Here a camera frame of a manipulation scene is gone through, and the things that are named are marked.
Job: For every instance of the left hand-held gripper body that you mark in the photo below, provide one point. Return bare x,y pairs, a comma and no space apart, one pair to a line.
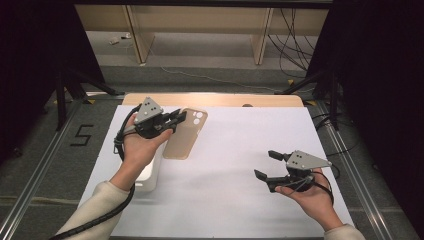
148,115

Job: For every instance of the light wooden shelf unit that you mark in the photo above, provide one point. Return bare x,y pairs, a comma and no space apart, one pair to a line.
200,20

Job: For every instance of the yellow tape piece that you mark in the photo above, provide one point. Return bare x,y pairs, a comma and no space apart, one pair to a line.
90,101
290,81
311,103

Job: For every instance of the small white device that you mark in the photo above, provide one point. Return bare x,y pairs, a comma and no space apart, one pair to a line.
126,35
114,40

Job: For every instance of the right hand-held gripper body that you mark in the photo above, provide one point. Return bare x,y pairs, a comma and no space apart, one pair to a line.
300,163

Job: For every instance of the aluminium floor rail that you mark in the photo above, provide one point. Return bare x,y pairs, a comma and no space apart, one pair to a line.
36,173
353,173

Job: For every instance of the black metal stand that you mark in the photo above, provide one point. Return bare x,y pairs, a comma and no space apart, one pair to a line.
61,100
333,100

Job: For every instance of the beige phone case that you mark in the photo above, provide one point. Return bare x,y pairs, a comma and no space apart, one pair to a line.
186,136

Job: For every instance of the person's left hand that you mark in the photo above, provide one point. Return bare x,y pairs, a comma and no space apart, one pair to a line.
140,153

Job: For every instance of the person's right hand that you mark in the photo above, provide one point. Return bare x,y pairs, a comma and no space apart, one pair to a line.
316,203

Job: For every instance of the white plastic bin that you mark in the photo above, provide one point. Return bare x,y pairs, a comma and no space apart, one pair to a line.
150,176

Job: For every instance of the dark curtain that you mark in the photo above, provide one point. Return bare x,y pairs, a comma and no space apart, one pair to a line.
383,100
33,66

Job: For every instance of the white table sheet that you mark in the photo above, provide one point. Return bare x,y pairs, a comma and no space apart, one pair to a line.
226,186

